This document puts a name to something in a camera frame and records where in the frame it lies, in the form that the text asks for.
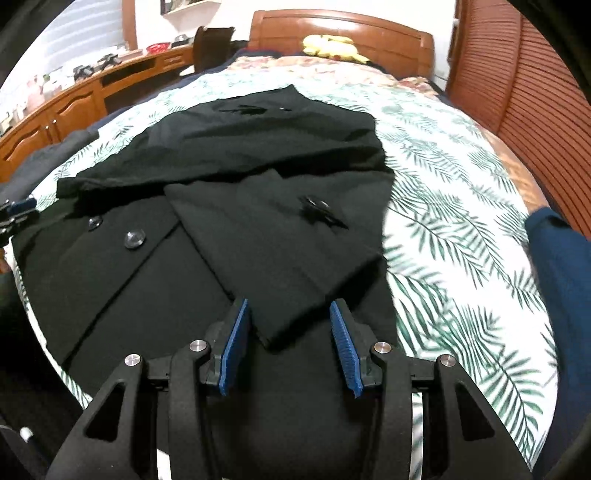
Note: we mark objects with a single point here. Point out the wooden headboard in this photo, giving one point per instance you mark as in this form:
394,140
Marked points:
369,34

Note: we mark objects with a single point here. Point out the tan patterned bed mat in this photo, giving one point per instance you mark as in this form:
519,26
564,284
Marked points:
521,175

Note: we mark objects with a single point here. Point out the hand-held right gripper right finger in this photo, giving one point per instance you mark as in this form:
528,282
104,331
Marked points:
346,346

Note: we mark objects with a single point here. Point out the red basket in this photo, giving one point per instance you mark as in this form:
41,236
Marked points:
158,47

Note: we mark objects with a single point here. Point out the navy blue garment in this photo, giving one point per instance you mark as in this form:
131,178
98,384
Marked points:
563,300

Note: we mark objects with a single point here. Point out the wooden desk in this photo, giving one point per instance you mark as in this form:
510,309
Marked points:
74,106

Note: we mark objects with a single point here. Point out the black hand-held device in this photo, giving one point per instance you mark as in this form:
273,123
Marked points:
83,70
110,59

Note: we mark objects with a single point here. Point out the bed with leaf-print sheet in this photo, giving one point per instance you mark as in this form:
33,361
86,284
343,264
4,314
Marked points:
461,230

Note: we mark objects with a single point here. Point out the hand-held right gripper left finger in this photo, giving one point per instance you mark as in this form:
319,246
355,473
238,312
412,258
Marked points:
233,346

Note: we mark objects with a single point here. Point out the floral quilt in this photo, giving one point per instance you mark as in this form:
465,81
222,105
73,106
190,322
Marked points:
323,70

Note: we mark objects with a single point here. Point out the grey window blind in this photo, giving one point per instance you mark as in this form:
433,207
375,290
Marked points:
78,32

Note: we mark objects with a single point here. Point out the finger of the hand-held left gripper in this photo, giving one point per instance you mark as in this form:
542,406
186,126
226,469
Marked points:
18,210

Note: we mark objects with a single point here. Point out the white wall shelf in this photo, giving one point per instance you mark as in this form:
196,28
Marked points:
189,5

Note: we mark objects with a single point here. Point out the black button coat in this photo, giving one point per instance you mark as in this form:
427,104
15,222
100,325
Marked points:
277,207

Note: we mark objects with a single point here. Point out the dark grey folded cloth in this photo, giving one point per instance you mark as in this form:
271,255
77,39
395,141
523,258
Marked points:
46,157

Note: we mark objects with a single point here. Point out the wooden louvred wardrobe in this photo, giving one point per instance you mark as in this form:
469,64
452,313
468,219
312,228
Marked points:
531,83

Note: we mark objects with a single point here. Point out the black chair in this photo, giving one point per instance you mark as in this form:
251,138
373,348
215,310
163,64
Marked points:
212,48

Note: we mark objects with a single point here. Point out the yellow plush toy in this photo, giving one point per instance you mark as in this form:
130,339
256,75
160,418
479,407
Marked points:
332,46

